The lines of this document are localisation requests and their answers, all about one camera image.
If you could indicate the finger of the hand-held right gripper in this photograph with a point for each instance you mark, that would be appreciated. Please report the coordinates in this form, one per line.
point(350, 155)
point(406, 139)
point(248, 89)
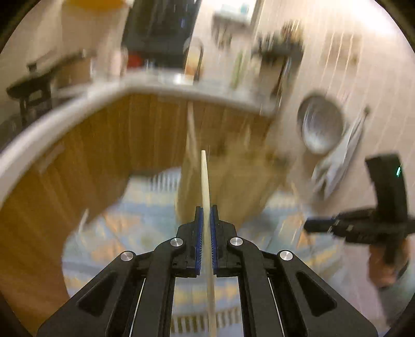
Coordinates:
point(321, 226)

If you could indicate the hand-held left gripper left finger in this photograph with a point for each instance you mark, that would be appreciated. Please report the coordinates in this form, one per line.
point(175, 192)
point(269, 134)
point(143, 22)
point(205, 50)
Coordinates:
point(200, 239)

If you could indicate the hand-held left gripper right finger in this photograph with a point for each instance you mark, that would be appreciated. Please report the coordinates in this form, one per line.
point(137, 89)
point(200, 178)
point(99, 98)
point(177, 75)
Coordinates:
point(213, 239)

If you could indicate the person's right forearm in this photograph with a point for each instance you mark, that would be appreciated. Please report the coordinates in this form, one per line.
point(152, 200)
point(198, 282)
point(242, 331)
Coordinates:
point(395, 304)

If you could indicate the person's right hand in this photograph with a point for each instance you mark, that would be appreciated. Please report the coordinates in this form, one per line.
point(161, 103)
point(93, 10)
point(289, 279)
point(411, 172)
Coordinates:
point(379, 269)

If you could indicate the grey hanging towel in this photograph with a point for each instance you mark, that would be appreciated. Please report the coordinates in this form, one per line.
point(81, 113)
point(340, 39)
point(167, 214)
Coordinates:
point(337, 168)

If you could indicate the wooden base cabinets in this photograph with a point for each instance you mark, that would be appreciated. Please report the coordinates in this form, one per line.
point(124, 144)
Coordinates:
point(81, 168)

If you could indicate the hanging metal ladle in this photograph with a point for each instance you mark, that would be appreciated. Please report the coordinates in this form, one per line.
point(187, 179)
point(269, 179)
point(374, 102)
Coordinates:
point(282, 79)

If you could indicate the green cylindrical holder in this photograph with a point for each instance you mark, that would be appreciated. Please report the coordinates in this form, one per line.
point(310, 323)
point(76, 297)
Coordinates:
point(237, 69)

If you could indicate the yellow detergent bottle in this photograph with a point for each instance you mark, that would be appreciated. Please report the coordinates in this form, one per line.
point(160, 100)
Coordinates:
point(191, 66)

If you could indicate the steel kitchen faucet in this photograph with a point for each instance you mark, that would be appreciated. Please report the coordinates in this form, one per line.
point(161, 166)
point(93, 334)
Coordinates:
point(201, 61)

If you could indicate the white kitchen countertop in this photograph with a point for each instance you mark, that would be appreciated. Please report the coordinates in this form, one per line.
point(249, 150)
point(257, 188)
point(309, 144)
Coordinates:
point(64, 116)

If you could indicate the red plastic basket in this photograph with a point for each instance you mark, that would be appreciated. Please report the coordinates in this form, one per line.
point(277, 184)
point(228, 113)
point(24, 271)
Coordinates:
point(136, 61)

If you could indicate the black gas stove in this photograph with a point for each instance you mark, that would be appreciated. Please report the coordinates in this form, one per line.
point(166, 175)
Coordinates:
point(34, 103)

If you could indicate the white water heater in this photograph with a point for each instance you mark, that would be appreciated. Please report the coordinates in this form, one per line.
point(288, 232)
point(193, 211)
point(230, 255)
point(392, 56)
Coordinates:
point(233, 11)

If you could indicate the round metal wall hook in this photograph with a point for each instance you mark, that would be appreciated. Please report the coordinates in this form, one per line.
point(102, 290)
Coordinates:
point(367, 110)

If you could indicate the black wall spice rack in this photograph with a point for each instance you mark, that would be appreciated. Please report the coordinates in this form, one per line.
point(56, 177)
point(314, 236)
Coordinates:
point(278, 52)

